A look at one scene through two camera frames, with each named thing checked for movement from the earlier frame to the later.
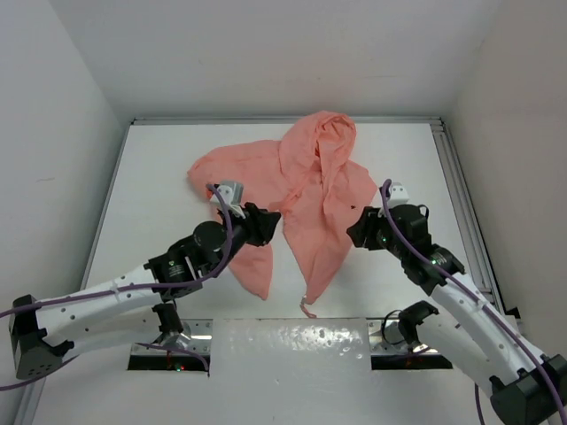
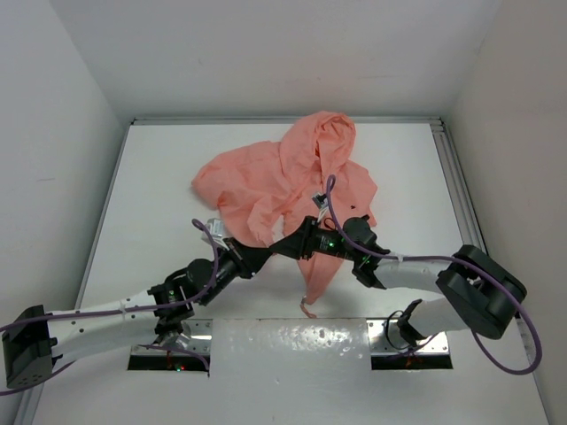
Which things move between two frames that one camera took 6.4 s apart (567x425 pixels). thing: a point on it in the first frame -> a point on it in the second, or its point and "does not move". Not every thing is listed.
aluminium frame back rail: [276, 121] does not move
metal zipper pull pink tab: [309, 314] does not move
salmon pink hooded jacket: [309, 179] does not move
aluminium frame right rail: [479, 264] does not move
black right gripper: [361, 230] -> [301, 243]
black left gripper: [258, 223] -> [248, 259]
